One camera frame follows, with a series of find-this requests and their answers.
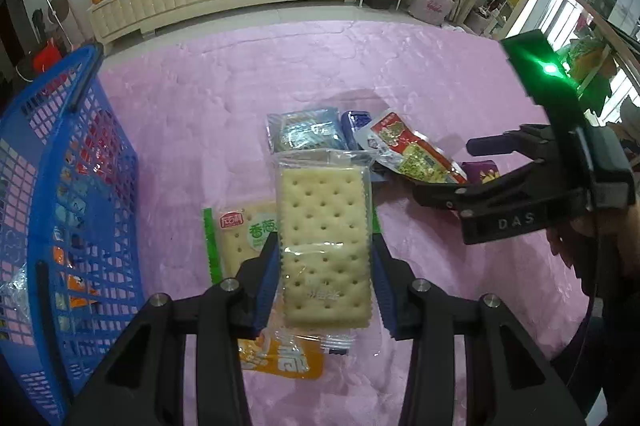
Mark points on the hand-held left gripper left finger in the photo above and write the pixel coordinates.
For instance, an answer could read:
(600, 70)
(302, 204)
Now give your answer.
(267, 291)

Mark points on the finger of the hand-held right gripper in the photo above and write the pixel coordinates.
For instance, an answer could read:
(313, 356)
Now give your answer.
(500, 188)
(495, 145)

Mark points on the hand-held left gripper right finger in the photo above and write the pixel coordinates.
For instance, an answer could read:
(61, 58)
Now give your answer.
(382, 296)

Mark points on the green cracker packet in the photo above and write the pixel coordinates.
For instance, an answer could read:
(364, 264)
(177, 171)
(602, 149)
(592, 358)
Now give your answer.
(235, 231)

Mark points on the orange snack packet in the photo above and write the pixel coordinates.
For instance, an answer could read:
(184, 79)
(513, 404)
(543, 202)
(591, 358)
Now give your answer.
(285, 361)

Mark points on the clear cracker packet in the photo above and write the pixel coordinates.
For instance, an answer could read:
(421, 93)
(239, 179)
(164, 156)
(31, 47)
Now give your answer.
(325, 246)

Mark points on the red yellow snack packet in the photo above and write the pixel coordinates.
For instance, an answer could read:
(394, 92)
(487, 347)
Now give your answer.
(410, 145)

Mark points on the blue purple snack packet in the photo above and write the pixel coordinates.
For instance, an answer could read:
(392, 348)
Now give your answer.
(357, 125)

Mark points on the teal square snack packet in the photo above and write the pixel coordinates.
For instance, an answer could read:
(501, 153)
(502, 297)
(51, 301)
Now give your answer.
(305, 130)

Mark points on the blue plastic basket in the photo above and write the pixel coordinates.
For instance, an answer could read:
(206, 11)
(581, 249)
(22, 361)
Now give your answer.
(131, 165)

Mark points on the person's right hand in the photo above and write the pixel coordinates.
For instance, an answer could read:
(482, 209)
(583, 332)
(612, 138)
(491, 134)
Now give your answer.
(570, 241)

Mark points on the pink bag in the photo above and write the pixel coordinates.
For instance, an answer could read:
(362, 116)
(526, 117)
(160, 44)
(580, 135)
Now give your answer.
(434, 5)

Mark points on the pink tablecloth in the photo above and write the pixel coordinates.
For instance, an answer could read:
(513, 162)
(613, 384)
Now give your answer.
(200, 105)

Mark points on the red bag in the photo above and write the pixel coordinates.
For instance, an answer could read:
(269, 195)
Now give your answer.
(47, 55)

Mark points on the round wall decoration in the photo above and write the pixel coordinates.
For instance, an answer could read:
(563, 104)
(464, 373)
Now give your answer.
(61, 6)

